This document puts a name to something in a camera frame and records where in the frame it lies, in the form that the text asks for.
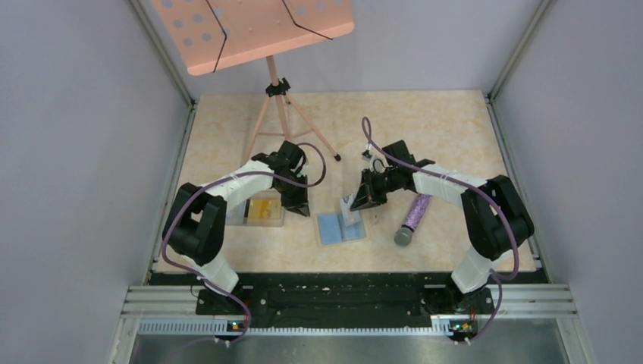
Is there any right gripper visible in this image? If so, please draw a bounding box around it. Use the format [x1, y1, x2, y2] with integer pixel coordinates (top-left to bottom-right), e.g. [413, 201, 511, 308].
[350, 168, 400, 212]

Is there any clear plastic card box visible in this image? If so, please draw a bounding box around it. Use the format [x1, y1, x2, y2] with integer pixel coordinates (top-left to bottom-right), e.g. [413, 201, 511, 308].
[226, 191, 285, 228]

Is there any purple glitter microphone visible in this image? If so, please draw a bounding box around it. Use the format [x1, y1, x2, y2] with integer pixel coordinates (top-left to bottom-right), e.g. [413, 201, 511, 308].
[394, 194, 433, 246]

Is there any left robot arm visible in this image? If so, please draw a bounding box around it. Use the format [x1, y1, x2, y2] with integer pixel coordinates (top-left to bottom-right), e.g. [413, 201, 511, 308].
[162, 141, 310, 314]

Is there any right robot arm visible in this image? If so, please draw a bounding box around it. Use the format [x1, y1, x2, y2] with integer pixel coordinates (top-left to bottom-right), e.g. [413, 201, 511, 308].
[350, 140, 535, 312]

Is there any black stripe yellow card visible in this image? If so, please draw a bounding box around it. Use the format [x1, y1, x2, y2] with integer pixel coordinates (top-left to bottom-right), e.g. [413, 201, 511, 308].
[244, 198, 282, 221]

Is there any pink music stand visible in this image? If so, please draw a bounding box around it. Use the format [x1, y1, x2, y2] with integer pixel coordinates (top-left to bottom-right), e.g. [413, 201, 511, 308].
[152, 0, 356, 161]

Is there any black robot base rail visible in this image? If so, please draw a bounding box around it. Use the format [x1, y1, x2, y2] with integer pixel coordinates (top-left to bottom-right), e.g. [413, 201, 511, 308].
[196, 271, 496, 331]

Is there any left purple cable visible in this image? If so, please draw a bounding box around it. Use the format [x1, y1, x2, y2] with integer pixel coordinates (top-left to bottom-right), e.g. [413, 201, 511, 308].
[162, 143, 328, 343]

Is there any purple cable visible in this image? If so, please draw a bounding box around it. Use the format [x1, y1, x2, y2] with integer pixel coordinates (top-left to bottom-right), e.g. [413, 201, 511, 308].
[361, 116, 520, 343]
[162, 143, 328, 343]

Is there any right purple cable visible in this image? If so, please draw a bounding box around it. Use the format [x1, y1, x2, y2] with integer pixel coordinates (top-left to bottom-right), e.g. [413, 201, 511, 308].
[361, 116, 520, 343]

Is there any grey slotted cable duct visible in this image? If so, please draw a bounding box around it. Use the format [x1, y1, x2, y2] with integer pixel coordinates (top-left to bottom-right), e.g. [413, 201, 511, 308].
[136, 315, 475, 337]

